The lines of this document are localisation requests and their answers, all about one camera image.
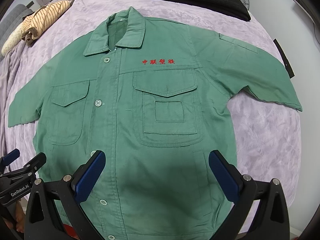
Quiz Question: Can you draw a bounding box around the green work shirt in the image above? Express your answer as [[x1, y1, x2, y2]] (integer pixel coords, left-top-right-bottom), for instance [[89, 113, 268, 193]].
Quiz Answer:
[[8, 8, 302, 239]]

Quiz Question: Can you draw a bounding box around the person's left hand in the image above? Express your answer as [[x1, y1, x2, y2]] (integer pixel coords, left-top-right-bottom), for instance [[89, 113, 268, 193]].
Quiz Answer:
[[14, 199, 25, 233]]

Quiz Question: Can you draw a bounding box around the lilac plush bed blanket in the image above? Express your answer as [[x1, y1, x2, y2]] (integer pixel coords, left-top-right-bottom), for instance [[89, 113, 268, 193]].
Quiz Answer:
[[1, 0, 302, 204]]

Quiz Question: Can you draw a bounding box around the striped beige folded garment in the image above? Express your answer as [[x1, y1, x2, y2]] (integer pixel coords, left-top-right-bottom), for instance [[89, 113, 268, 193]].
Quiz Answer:
[[1, 0, 72, 56]]

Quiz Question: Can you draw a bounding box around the grey quilted headboard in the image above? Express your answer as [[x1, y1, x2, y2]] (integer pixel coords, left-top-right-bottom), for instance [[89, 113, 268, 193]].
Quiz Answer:
[[1, 4, 33, 60]]

